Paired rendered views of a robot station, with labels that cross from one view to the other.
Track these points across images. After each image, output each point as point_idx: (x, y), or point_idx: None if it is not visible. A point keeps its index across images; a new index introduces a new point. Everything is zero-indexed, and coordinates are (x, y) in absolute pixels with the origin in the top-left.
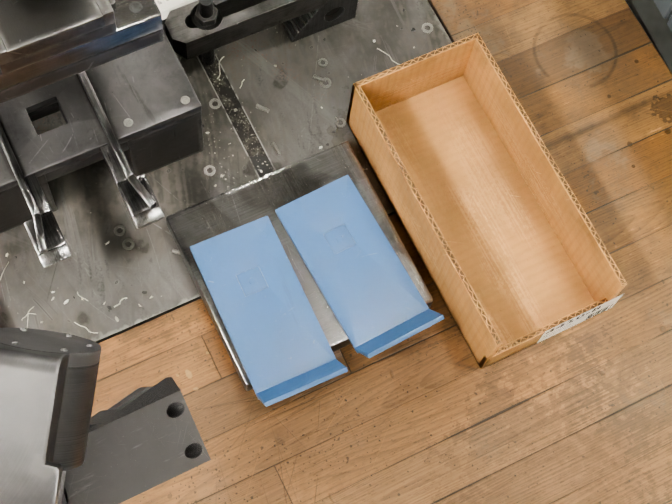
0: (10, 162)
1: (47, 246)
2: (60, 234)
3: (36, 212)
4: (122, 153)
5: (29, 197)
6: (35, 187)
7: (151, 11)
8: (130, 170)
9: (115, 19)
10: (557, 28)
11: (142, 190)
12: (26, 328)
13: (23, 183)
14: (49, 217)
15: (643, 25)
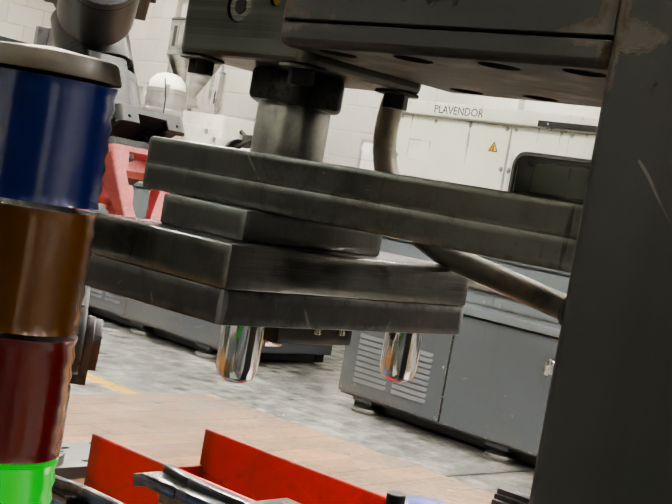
0: (250, 501)
1: (164, 473)
2: (153, 476)
3: (192, 478)
4: (105, 497)
5: (208, 484)
6: (206, 498)
7: (108, 214)
8: (87, 488)
9: (152, 220)
10: None
11: (63, 478)
12: (120, 2)
13: (222, 491)
14: (174, 484)
15: None
